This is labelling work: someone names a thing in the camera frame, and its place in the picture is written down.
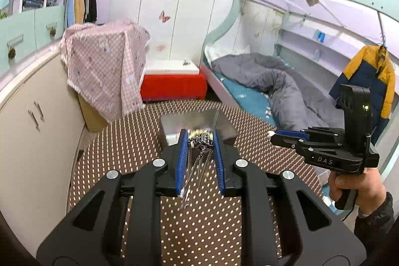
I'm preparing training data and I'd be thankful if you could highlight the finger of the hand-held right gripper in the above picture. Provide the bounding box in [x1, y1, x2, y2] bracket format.
[271, 134, 307, 150]
[276, 128, 310, 139]

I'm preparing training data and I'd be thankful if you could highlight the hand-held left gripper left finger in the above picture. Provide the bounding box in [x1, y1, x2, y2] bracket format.
[36, 128, 190, 266]

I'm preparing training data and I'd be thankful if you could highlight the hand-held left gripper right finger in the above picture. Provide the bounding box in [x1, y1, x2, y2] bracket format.
[213, 129, 367, 266]

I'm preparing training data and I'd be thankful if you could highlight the silver pendant necklace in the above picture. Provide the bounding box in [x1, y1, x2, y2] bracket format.
[179, 133, 215, 210]

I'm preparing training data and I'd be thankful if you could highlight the grey metal box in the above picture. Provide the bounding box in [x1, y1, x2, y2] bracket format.
[160, 108, 238, 146]

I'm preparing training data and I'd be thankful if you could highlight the person's right forearm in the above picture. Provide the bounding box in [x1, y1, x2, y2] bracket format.
[354, 191, 396, 266]

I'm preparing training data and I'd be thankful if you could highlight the person's right hand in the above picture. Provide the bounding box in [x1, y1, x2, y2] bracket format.
[328, 165, 389, 218]

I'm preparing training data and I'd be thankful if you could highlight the grey duvet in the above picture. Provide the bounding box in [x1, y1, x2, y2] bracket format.
[211, 53, 346, 132]

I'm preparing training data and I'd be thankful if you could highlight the brown polka dot tablecloth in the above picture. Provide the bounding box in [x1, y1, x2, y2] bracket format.
[67, 99, 323, 266]

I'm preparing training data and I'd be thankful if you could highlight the blue bed sheet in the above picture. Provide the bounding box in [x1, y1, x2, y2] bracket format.
[216, 71, 279, 126]

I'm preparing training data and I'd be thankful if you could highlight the red stool with white lid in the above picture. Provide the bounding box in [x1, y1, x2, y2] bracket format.
[140, 60, 208, 103]

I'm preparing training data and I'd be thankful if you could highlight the yellow and navy jacket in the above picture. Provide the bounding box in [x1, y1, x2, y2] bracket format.
[329, 45, 396, 120]

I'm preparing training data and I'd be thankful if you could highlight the cardboard box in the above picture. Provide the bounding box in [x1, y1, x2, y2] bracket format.
[77, 94, 108, 132]

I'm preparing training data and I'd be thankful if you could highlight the pink patterned cloth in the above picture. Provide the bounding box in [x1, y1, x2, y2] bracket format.
[59, 19, 152, 124]

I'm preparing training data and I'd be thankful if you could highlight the cream low cabinet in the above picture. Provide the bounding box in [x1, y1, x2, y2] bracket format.
[0, 42, 91, 223]

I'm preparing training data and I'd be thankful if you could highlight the teal drawer unit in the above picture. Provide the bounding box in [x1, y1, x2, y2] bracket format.
[0, 4, 67, 76]

